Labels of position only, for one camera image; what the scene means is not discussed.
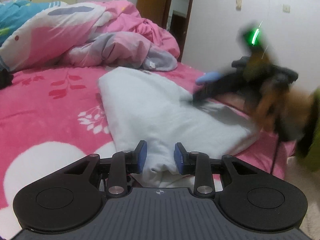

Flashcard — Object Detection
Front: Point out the white garment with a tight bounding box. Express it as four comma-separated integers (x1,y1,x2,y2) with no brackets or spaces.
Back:
98,67,258,187

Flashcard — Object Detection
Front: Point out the green fleece sleeve forearm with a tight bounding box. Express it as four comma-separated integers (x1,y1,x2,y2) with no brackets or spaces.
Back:
297,88,319,172

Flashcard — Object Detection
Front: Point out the person's right hand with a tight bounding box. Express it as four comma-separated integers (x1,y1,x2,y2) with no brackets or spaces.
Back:
251,85,314,132

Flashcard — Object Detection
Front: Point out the pink floral bed sheet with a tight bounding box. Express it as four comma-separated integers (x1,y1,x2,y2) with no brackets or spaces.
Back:
0,62,296,205

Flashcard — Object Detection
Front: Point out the brown wooden door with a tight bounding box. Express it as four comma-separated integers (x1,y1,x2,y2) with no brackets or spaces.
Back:
136,0,193,62

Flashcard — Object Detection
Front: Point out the black garment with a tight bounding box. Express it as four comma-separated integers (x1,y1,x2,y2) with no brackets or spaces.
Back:
0,69,14,89

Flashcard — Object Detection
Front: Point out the pink white blue duvet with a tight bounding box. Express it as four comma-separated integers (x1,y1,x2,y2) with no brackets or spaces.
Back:
1,0,180,72

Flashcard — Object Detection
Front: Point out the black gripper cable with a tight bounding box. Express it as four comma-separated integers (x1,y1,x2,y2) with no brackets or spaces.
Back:
269,129,283,174

